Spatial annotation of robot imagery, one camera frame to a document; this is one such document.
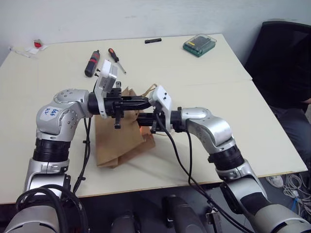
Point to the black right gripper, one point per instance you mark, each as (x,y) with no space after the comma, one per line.
(158,120)

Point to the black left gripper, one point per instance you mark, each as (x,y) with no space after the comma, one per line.
(114,105)

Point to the brown paper bag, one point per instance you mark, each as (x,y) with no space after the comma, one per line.
(114,145)

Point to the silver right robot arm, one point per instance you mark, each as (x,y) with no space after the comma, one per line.
(213,126)

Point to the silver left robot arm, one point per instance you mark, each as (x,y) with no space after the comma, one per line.
(58,116)

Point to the small black screws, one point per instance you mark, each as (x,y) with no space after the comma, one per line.
(97,72)

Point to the black red electric screwdriver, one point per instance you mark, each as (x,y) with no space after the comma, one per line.
(92,63)

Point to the small black bar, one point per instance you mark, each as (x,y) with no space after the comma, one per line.
(153,40)

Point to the green screwdriver bit box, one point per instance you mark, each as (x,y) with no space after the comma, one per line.
(199,46)

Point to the large dark rounded shape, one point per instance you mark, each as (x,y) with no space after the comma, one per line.
(182,214)

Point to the small dark rounded shape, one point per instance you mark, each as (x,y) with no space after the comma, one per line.
(125,222)

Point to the red white plastic packet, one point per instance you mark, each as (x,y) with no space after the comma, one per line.
(37,45)

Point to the white plastic stick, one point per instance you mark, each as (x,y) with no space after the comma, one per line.
(20,52)

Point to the black office chair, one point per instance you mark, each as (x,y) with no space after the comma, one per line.
(279,63)

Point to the person in grey trousers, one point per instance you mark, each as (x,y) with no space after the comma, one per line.
(294,126)

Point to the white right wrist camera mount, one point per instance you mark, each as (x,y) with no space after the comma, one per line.
(162,95)

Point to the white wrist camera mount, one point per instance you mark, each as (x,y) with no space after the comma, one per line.
(162,95)
(107,75)

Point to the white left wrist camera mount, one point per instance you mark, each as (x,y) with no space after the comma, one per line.
(107,75)

